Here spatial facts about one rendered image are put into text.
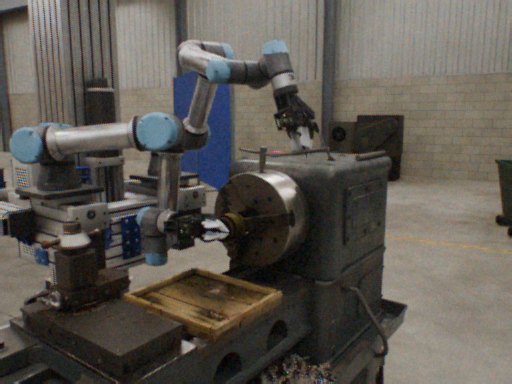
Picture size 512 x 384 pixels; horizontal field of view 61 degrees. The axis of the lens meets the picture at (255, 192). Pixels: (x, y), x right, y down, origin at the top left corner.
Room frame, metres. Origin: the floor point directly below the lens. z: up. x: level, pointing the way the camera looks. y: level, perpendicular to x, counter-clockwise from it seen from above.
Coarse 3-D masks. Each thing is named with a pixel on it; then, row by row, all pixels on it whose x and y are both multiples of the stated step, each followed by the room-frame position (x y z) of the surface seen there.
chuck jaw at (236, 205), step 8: (232, 184) 1.44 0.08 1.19; (224, 192) 1.42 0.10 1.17; (232, 192) 1.41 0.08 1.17; (224, 200) 1.38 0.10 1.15; (232, 200) 1.38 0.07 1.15; (240, 200) 1.41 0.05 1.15; (224, 208) 1.38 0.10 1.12; (232, 208) 1.36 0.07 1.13; (240, 208) 1.38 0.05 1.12; (248, 208) 1.41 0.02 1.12
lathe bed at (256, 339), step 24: (288, 288) 1.35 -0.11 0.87; (312, 288) 1.41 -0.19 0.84; (288, 312) 1.32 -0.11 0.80; (192, 336) 1.06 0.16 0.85; (240, 336) 1.12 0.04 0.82; (264, 336) 1.21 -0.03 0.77; (288, 336) 1.31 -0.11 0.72; (216, 360) 1.04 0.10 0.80; (240, 360) 1.12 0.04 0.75; (264, 360) 1.19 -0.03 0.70
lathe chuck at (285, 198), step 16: (240, 176) 1.42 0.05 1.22; (256, 176) 1.38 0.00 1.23; (272, 176) 1.40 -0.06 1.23; (240, 192) 1.42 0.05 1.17; (256, 192) 1.38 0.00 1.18; (272, 192) 1.35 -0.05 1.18; (288, 192) 1.36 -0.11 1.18; (256, 208) 1.38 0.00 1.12; (272, 208) 1.34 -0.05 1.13; (288, 208) 1.32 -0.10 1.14; (304, 224) 1.38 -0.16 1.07; (256, 240) 1.38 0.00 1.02; (272, 240) 1.35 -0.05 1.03; (288, 240) 1.31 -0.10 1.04; (256, 256) 1.39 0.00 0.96; (272, 256) 1.34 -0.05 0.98
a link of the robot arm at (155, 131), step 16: (32, 128) 1.41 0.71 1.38; (48, 128) 1.40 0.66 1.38; (80, 128) 1.41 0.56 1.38; (96, 128) 1.40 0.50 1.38; (112, 128) 1.39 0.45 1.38; (128, 128) 1.38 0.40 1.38; (144, 128) 1.35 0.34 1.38; (160, 128) 1.35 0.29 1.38; (176, 128) 1.39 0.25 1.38; (16, 144) 1.38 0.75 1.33; (32, 144) 1.37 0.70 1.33; (48, 144) 1.38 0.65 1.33; (64, 144) 1.39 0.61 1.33; (80, 144) 1.39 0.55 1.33; (96, 144) 1.39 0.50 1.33; (112, 144) 1.39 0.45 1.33; (128, 144) 1.39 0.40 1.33; (144, 144) 1.35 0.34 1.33; (160, 144) 1.35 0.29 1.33; (176, 144) 1.47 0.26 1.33; (32, 160) 1.37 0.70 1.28; (48, 160) 1.41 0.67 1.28
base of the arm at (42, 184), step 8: (40, 168) 1.54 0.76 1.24; (48, 168) 1.52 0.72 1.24; (56, 168) 1.52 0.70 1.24; (64, 168) 1.54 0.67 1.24; (72, 168) 1.56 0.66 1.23; (40, 176) 1.53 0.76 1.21; (48, 176) 1.51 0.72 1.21; (56, 176) 1.51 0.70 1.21; (64, 176) 1.53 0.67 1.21; (72, 176) 1.55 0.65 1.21; (40, 184) 1.51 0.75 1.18; (48, 184) 1.50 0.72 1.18; (56, 184) 1.51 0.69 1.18; (64, 184) 1.52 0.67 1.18; (72, 184) 1.54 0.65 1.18; (80, 184) 1.58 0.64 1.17
